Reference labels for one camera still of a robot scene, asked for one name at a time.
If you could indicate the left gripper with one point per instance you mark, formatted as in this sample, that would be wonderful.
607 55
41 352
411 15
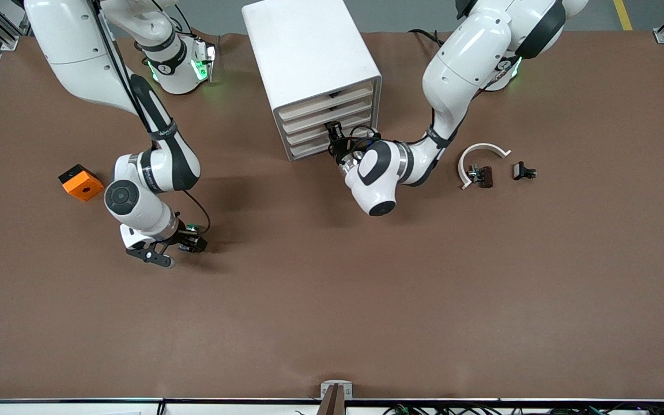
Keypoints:
341 151

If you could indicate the brown post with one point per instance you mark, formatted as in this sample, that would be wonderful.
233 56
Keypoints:
332 403

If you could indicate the orange and black button box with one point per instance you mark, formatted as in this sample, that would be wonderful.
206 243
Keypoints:
84 187

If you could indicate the dark brown switch component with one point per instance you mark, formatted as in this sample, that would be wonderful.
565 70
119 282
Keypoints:
486 176

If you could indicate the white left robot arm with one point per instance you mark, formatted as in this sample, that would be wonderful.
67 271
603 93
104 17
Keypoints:
464 63

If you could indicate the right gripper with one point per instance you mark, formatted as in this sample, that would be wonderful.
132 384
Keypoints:
181 237

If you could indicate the white curved plastic piece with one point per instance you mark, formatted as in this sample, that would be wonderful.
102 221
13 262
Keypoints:
482 146

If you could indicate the brown table cover sheet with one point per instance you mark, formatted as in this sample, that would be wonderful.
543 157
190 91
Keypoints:
332 288

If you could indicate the white drawer cabinet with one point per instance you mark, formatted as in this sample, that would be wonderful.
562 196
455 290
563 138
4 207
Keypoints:
303 52

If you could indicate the white drawer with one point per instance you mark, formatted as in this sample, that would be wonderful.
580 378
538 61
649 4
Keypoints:
309 147
309 120
320 102
306 134

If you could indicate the grey metal bracket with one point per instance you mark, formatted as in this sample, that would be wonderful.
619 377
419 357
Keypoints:
336 386

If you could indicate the small black clip component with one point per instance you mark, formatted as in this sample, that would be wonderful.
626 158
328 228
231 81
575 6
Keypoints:
519 170

